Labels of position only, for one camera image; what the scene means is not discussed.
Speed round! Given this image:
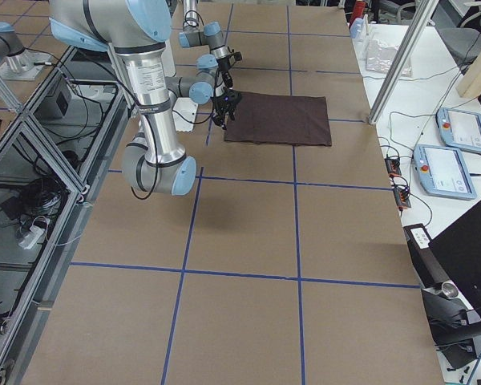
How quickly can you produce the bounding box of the aluminium frame rack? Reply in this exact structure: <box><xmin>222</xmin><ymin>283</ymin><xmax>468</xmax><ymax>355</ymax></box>
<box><xmin>0</xmin><ymin>48</ymin><xmax>130</xmax><ymax>384</ymax></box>

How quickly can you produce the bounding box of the dark box with white label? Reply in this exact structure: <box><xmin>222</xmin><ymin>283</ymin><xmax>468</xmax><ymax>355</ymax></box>
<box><xmin>403</xmin><ymin>224</ymin><xmax>459</xmax><ymax>299</ymax></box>

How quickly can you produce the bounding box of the blue teach pendant far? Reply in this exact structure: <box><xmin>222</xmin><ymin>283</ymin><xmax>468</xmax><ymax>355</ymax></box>
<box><xmin>436</xmin><ymin>107</ymin><xmax>481</xmax><ymax>154</ymax></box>

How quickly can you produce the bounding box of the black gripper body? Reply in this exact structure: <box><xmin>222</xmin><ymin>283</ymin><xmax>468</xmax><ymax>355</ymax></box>
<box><xmin>218</xmin><ymin>51</ymin><xmax>243</xmax><ymax>80</ymax></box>
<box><xmin>212</xmin><ymin>88</ymin><xmax>241</xmax><ymax>113</ymax></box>

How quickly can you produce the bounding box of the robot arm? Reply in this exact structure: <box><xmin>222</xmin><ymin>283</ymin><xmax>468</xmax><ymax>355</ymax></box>
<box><xmin>50</xmin><ymin>1</ymin><xmax>242</xmax><ymax>196</ymax></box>
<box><xmin>179</xmin><ymin>0</ymin><xmax>242</xmax><ymax>88</ymax></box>

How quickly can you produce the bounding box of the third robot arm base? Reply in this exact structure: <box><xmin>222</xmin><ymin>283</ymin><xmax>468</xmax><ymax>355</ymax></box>
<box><xmin>0</xmin><ymin>22</ymin><xmax>52</xmax><ymax>81</ymax></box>

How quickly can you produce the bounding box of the red cylinder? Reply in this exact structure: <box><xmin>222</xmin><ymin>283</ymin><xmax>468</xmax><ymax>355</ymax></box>
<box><xmin>352</xmin><ymin>0</ymin><xmax>366</xmax><ymax>19</ymax></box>

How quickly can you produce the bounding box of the blue teach pendant near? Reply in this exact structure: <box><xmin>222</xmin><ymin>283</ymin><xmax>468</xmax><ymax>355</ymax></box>
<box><xmin>413</xmin><ymin>144</ymin><xmax>477</xmax><ymax>201</ymax></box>

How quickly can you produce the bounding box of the black monitor on stand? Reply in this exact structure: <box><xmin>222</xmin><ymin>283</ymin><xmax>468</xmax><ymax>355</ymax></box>
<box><xmin>420</xmin><ymin>196</ymin><xmax>481</xmax><ymax>372</ymax></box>

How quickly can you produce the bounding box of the dark brown t-shirt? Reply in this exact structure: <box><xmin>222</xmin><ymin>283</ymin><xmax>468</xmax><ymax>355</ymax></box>
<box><xmin>224</xmin><ymin>92</ymin><xmax>332</xmax><ymax>147</ymax></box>

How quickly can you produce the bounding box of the clear plastic bag sheet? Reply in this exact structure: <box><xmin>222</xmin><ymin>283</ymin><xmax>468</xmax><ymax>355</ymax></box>
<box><xmin>361</xmin><ymin>38</ymin><xmax>399</xmax><ymax>79</ymax></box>

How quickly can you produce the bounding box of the blue teach pendant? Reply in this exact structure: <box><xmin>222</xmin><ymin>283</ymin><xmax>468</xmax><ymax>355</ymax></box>
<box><xmin>436</xmin><ymin>107</ymin><xmax>481</xmax><ymax>154</ymax></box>
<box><xmin>413</xmin><ymin>144</ymin><xmax>477</xmax><ymax>201</ymax></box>

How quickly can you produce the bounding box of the grey usb hub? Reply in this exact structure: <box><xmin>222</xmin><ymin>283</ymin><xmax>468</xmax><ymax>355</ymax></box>
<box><xmin>384</xmin><ymin>156</ymin><xmax>402</xmax><ymax>177</ymax></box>
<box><xmin>393</xmin><ymin>185</ymin><xmax>411</xmax><ymax>211</ymax></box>

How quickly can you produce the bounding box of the grey usb hub right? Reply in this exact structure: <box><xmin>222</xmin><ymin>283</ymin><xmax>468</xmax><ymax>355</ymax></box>
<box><xmin>393</xmin><ymin>185</ymin><xmax>411</xmax><ymax>211</ymax></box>

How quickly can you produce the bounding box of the wooden board upright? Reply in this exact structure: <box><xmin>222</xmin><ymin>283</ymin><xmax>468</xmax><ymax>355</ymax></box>
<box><xmin>456</xmin><ymin>52</ymin><xmax>481</xmax><ymax>99</ymax></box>

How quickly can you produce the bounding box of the grey usb hub left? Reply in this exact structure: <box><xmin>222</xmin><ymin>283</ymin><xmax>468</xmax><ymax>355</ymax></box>
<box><xmin>384</xmin><ymin>156</ymin><xmax>402</xmax><ymax>177</ymax></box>

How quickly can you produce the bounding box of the aluminium frame post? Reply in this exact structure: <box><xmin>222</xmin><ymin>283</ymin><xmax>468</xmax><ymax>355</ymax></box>
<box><xmin>368</xmin><ymin>0</ymin><xmax>439</xmax><ymax>125</ymax></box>

